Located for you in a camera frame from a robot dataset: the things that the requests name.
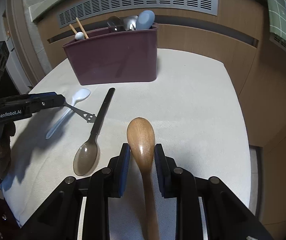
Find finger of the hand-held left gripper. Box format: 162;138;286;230
31;96;66;110
28;92;62;102

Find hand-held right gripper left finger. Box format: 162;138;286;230
20;143;131;240

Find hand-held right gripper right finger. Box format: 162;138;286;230
154;143;275;240

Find wooden spoon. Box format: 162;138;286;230
126;117;161;240

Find dark metal cutout-handle utensil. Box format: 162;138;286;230
63;102;97;123

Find maroon plastic utensil holder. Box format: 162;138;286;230
62;23;158;86

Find translucent brown plastic spoon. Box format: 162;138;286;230
107;16;126;33

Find blue-grey plastic spoon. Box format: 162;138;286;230
135;10;155;30

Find person's left hand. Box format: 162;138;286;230
0;121;16;180

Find white cabinet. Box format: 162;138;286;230
0;0;46;95

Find white plastic spoon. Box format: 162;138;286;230
45;88;91;140

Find white tablecloth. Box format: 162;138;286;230
1;48;252;240

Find long grey vent grille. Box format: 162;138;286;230
58;0;219;29

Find wooden kitchen cabinet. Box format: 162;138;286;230
36;0;286;230

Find black-handled translucent brown spoon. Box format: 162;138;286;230
73;87;115;176

